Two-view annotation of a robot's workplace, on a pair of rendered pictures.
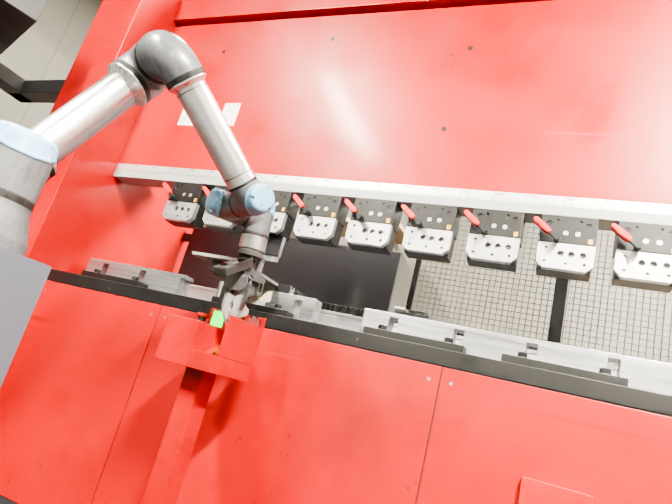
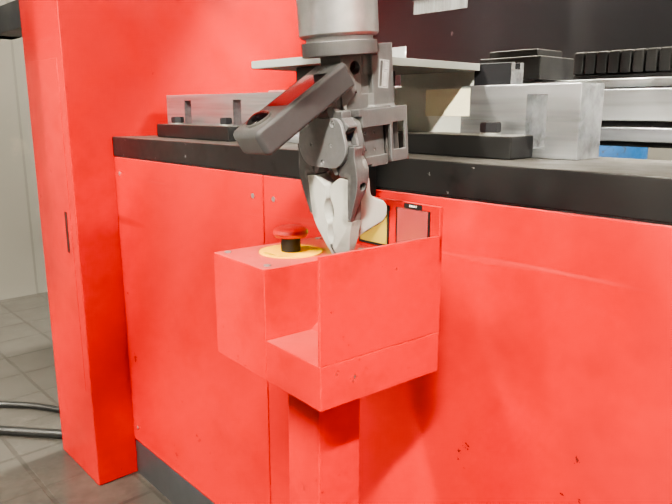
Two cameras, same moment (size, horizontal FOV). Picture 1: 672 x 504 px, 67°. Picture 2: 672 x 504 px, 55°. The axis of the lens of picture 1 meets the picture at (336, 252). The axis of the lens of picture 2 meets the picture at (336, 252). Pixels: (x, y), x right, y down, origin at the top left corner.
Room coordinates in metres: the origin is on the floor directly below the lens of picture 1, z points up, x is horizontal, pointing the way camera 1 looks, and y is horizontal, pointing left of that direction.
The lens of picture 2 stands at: (0.80, -0.01, 0.94)
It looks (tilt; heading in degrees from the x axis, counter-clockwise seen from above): 12 degrees down; 23
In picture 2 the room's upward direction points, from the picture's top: straight up
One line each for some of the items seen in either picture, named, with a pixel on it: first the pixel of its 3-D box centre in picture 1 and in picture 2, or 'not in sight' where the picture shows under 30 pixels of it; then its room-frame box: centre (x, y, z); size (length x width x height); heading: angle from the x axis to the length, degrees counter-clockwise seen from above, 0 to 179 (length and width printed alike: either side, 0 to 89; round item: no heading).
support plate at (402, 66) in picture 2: (237, 269); (368, 66); (1.67, 0.30, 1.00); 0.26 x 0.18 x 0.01; 155
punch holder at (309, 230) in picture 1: (321, 220); not in sight; (1.73, 0.08, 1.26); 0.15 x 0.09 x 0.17; 65
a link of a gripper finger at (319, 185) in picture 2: (231, 310); (343, 212); (1.41, 0.23, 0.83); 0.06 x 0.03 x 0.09; 151
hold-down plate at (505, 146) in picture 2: (251, 308); (431, 142); (1.73, 0.23, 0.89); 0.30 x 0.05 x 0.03; 65
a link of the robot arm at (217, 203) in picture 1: (231, 206); not in sight; (1.31, 0.30, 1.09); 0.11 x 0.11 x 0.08; 37
